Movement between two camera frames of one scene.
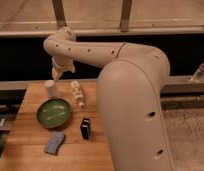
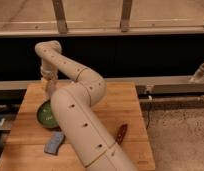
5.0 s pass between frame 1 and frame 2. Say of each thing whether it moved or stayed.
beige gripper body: moved
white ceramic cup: stayed
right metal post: stayed
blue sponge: stayed
